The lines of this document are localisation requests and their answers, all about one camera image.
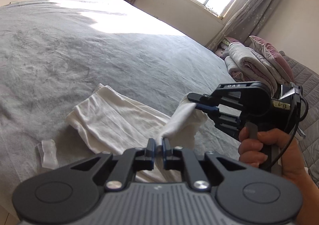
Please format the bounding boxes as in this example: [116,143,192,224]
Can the white long-sleeve garment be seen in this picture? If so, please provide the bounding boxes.
[65,83,209,183]

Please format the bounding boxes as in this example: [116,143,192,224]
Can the person's right hand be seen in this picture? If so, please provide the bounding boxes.
[237,126,308,186]

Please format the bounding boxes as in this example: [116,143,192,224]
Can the folded grey pink quilt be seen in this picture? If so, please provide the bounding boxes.
[224,42,281,96]

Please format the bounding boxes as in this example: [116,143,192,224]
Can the pink grey pillow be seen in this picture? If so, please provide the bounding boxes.
[249,36,295,83]

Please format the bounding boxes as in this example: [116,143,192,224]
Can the grey quilted headboard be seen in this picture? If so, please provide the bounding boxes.
[279,50,319,181]

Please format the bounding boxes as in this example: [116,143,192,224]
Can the grey star curtain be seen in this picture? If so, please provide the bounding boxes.
[206,0,281,51]

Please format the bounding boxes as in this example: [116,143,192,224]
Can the grey plush bed blanket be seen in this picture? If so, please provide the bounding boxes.
[1,0,232,214]

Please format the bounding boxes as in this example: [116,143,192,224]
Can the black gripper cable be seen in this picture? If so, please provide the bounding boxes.
[270,96,310,168]

